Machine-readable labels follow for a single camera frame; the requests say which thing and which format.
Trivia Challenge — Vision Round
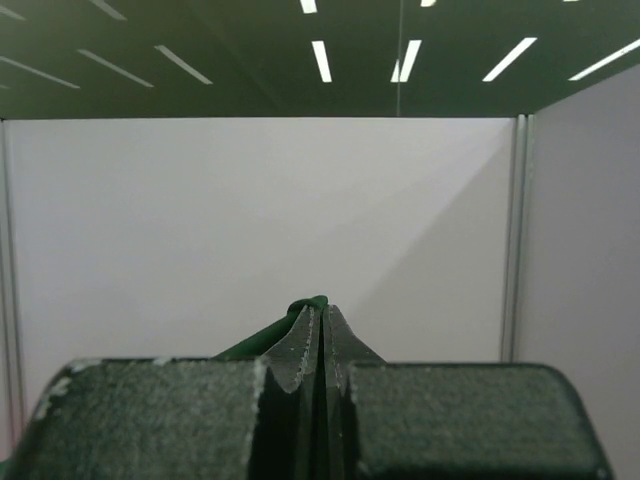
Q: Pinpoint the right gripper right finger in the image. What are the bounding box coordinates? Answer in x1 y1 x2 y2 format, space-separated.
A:
323 306 613 479

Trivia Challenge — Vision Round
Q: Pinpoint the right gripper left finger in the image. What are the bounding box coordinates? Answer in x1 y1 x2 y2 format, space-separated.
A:
3 306 320 479

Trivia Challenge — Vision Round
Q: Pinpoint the white green raglan t-shirt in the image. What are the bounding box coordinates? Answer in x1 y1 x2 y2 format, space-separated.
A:
215 295 329 361

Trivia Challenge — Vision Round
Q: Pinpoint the left aluminium frame post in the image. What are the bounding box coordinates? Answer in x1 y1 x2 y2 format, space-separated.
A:
0 119 26 421

